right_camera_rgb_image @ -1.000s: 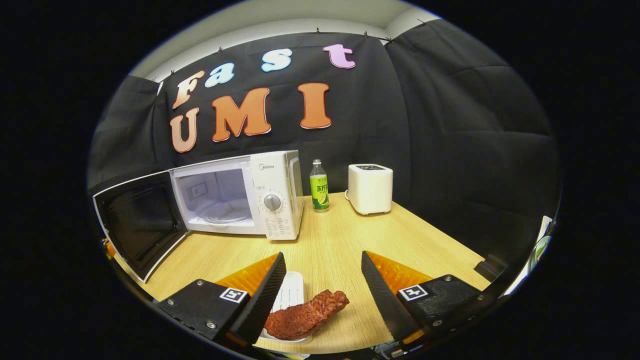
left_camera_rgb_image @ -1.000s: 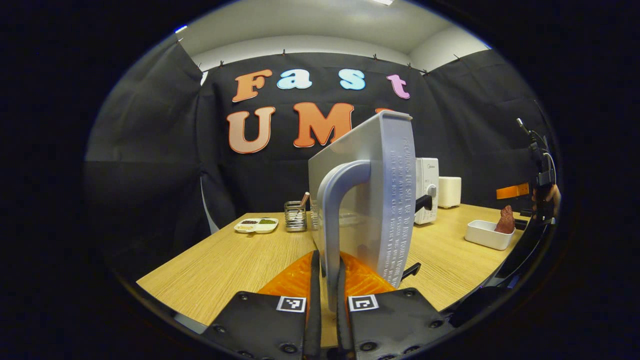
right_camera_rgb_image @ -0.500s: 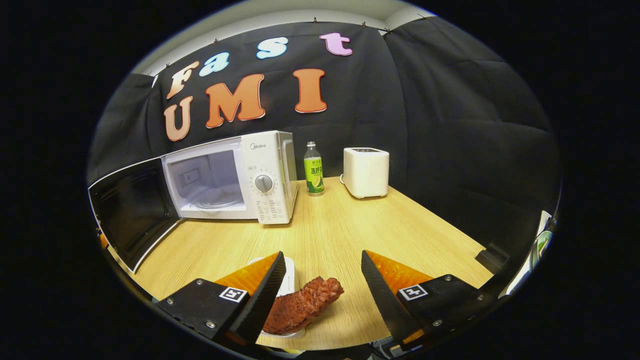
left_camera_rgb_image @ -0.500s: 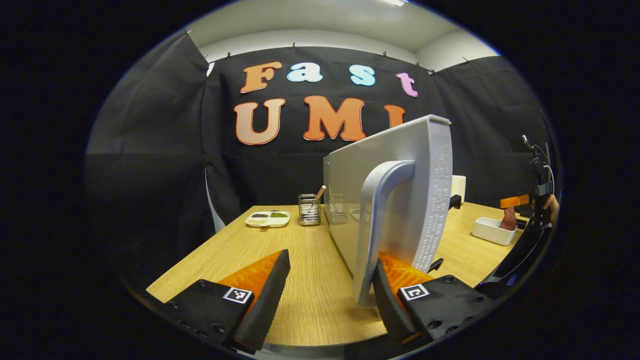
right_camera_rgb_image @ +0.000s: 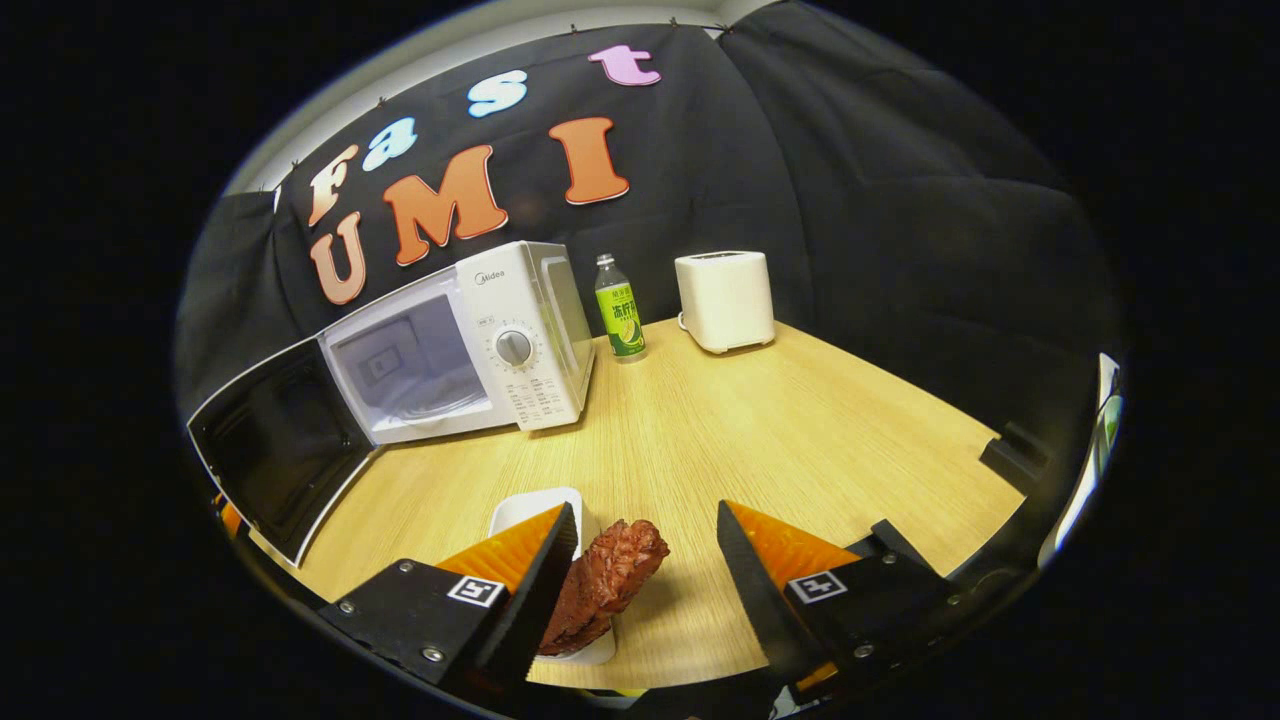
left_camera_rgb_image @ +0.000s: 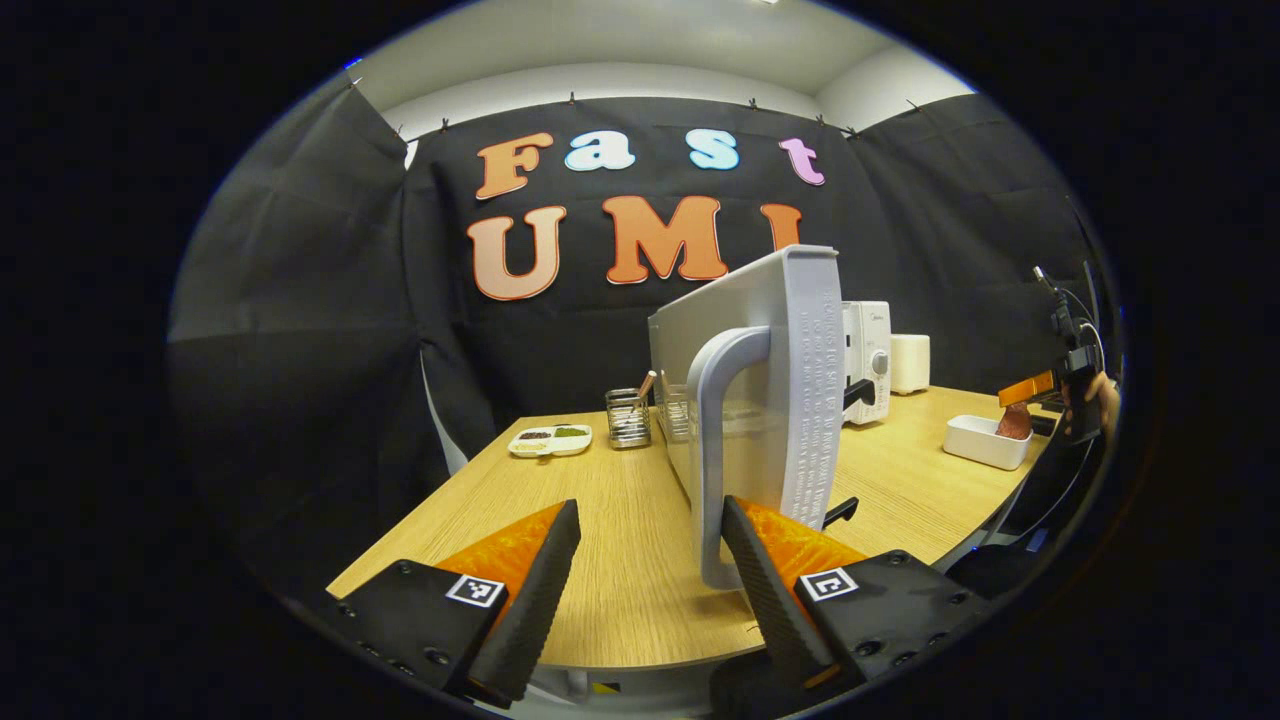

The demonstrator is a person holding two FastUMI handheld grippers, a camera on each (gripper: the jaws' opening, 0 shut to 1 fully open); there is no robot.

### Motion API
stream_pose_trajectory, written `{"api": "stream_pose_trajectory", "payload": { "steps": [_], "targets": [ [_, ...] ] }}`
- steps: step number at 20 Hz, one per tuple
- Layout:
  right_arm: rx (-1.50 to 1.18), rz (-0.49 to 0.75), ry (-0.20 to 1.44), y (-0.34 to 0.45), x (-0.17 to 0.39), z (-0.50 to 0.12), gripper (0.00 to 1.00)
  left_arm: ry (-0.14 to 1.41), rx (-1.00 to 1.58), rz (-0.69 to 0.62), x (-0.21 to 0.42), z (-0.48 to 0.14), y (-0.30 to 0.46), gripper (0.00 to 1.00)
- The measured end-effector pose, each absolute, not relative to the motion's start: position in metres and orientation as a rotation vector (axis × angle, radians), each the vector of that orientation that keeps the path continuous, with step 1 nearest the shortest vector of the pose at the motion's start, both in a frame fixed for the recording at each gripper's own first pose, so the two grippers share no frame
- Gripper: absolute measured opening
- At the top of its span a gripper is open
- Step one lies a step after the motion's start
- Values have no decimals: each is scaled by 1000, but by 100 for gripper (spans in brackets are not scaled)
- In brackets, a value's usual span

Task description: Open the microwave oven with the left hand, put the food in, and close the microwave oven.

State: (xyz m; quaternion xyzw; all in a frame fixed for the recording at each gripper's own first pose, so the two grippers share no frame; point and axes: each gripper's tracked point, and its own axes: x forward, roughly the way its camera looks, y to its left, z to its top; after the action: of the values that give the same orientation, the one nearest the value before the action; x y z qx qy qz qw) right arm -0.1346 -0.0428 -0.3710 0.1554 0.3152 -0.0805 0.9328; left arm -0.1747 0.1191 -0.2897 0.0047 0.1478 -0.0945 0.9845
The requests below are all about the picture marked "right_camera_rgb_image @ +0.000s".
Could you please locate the black backdrop cloth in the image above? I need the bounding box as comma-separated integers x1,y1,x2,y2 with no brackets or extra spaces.
172,0,1126,471

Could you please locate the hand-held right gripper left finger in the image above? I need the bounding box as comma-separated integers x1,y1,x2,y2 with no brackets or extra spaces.
318,502,579,701

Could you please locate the red meat piece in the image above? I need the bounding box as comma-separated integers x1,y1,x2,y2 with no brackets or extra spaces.
538,518,671,658

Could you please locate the white microwave oven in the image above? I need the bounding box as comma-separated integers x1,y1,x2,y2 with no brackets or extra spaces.
187,240,598,568

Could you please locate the green drink bottle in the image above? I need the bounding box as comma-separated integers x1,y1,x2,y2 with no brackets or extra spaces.
594,253,647,363

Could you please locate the white plastic tray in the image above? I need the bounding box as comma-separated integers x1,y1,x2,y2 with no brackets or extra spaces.
488,487,618,666

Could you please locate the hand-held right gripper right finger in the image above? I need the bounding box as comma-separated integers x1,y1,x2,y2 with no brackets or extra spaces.
716,500,986,698

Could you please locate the white toaster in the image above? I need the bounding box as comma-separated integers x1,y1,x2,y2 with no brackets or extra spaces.
674,250,777,355

